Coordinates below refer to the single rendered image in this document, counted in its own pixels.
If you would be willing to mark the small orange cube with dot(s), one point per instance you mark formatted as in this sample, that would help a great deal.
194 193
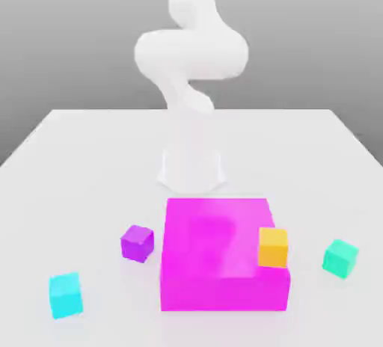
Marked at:
273 248

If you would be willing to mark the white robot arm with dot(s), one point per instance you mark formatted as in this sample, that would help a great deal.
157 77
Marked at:
191 53

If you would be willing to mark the small green cube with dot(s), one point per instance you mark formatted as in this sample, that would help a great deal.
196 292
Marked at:
339 258

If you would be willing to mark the small purple cube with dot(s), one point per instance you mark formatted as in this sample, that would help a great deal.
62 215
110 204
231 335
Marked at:
137 243

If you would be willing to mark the large magenta box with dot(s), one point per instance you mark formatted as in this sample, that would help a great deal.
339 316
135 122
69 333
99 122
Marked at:
209 248

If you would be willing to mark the small cyan cube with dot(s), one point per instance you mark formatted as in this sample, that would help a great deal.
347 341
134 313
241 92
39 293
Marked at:
65 294

